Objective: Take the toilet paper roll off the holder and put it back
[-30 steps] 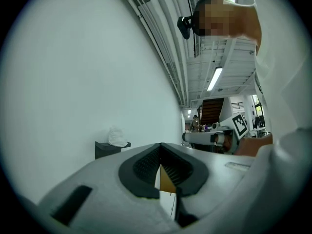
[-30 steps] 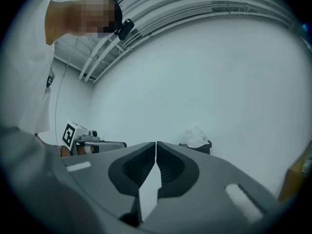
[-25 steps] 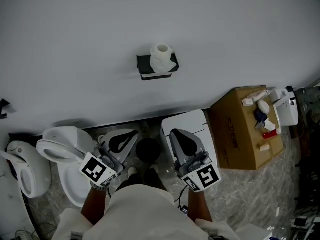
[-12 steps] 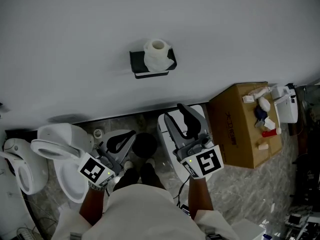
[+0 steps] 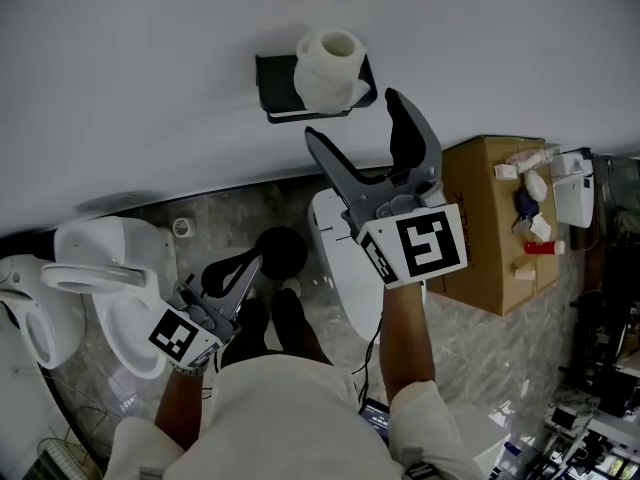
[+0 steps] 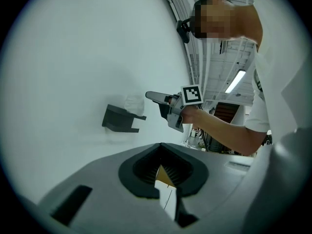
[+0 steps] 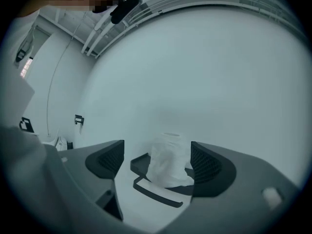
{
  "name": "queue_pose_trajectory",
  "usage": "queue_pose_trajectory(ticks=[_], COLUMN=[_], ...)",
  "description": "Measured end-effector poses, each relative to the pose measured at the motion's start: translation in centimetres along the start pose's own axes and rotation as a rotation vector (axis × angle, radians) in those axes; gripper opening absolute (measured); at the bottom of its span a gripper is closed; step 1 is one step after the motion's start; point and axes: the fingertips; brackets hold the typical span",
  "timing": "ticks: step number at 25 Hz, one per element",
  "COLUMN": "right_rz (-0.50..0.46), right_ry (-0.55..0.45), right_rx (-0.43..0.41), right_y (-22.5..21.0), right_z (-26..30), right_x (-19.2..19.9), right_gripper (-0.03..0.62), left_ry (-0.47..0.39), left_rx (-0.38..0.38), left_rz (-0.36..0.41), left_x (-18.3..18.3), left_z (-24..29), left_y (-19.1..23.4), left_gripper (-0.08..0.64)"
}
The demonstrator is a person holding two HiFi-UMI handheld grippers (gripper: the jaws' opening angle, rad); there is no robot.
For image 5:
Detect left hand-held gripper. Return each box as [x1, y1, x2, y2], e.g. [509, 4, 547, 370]
[148, 248, 264, 375]

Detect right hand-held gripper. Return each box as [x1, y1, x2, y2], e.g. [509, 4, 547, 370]
[304, 87, 469, 289]

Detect white toilet paper roll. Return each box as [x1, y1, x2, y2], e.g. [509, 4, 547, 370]
[293, 27, 371, 115]

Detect person's right forearm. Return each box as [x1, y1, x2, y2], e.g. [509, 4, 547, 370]
[379, 280, 436, 409]

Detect person's left forearm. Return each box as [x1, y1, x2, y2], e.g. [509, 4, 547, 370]
[153, 367, 209, 452]

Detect white toilet with raised lid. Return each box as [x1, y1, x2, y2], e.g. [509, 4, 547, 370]
[39, 216, 179, 380]

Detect white toilet with closed lid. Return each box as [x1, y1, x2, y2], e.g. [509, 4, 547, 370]
[306, 187, 429, 343]

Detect white appliance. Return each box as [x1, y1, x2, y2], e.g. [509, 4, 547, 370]
[549, 150, 596, 229]

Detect white egg-shaped toilet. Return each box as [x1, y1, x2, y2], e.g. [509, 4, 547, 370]
[0, 253, 84, 370]

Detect black waste bin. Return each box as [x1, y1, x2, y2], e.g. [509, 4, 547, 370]
[254, 226, 309, 282]

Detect person's dark trousers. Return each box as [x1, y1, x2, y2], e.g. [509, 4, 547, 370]
[222, 287, 335, 369]

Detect silver wristwatch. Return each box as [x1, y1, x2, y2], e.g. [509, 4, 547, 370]
[168, 360, 210, 377]

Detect brown cardboard box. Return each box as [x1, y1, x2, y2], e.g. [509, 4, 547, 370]
[424, 135, 561, 318]

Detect dark purple pouch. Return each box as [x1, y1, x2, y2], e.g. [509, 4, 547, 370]
[514, 187, 541, 219]

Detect person's white shirt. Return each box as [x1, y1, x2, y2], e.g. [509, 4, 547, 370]
[102, 352, 484, 480]

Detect white oval pouch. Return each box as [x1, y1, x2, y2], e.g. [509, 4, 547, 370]
[523, 170, 548, 202]

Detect white angular packet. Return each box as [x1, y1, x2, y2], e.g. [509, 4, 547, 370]
[529, 213, 552, 242]

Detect red bottle with white cap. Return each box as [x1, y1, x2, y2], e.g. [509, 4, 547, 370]
[523, 239, 566, 257]

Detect dark phone with lit screen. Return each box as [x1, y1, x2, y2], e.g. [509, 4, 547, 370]
[358, 397, 392, 449]

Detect white cabinet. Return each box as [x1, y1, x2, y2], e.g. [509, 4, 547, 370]
[444, 402, 516, 477]

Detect cluttered dark equipment rack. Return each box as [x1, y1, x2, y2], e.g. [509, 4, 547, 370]
[544, 155, 640, 480]

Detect black wall shelf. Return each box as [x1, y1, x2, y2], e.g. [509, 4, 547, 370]
[254, 52, 379, 124]

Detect black cable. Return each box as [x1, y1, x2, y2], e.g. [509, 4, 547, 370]
[351, 312, 386, 414]

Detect wire basket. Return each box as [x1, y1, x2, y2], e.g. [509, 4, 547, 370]
[37, 437, 86, 480]

